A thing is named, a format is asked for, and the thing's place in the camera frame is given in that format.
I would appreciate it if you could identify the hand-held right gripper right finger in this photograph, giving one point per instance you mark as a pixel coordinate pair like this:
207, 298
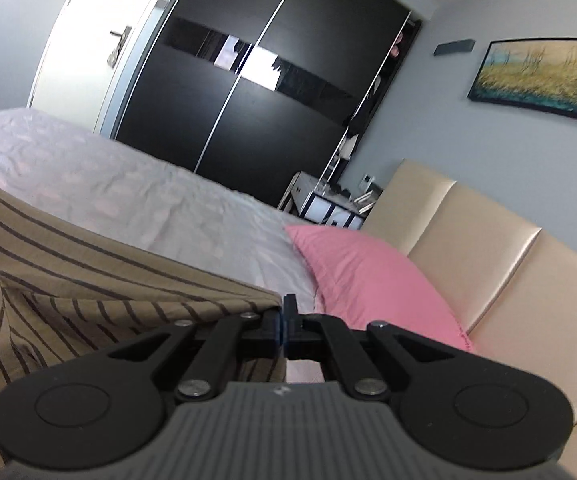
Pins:
298, 340

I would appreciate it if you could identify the white door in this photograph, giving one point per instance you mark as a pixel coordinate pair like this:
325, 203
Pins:
78, 35

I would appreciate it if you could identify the tan striped shirt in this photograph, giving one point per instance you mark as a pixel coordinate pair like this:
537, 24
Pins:
68, 285

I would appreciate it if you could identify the framed landscape painting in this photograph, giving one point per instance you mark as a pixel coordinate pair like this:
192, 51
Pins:
543, 75

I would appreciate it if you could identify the patterned fabric charm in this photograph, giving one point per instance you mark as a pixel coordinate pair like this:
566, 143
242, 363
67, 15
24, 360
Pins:
114, 55

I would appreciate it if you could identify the beige padded headboard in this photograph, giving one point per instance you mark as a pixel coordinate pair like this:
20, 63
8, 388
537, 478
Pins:
493, 270

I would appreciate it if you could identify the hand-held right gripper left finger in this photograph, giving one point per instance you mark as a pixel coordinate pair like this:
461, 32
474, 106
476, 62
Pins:
279, 335

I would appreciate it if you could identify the dark sliding door wardrobe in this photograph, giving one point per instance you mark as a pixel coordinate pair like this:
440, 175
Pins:
278, 120

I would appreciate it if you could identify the white nightstand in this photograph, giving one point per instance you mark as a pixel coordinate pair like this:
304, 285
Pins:
308, 200

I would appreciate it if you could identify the dark wall lamp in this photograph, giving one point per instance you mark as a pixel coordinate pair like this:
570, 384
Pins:
453, 47

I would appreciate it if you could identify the bed with polka dot sheet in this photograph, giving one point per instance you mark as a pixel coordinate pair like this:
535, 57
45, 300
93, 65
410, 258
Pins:
118, 185

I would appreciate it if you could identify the pink pillow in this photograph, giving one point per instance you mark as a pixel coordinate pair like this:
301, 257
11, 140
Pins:
368, 280

